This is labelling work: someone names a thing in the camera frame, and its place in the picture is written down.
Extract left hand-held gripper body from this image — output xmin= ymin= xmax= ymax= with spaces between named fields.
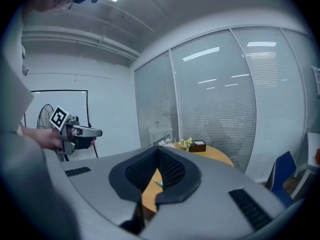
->
xmin=49 ymin=105 xmax=95 ymax=156

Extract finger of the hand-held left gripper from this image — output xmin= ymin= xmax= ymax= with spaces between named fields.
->
xmin=74 ymin=125 xmax=104 ymax=138

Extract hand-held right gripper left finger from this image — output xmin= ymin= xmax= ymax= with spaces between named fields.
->
xmin=59 ymin=145 xmax=160 ymax=236

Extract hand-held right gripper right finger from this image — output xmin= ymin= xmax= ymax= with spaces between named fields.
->
xmin=139 ymin=145 xmax=293 ymax=240

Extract person's left forearm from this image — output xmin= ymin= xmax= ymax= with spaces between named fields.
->
xmin=19 ymin=123 xmax=35 ymax=143

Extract person's left hand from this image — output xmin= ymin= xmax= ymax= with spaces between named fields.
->
xmin=32 ymin=127 xmax=64 ymax=150

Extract large black floor fan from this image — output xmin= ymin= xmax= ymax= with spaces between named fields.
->
xmin=36 ymin=103 xmax=66 ymax=163

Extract brown tissue box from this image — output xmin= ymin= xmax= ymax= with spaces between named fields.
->
xmin=188 ymin=140 xmax=207 ymax=153

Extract small yellow white flower bouquet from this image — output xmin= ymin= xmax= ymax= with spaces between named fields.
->
xmin=178 ymin=136 xmax=196 ymax=152

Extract person's white shirt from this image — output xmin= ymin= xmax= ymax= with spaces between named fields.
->
xmin=0 ymin=6 xmax=35 ymax=135

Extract pink flowers with sunflower pot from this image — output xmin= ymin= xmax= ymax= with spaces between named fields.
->
xmin=158 ymin=138 xmax=177 ymax=149

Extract blue chair with black legs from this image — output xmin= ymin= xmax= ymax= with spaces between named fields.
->
xmin=264 ymin=150 xmax=298 ymax=207

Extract white desk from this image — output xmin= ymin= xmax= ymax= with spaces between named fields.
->
xmin=296 ymin=131 xmax=320 ymax=200

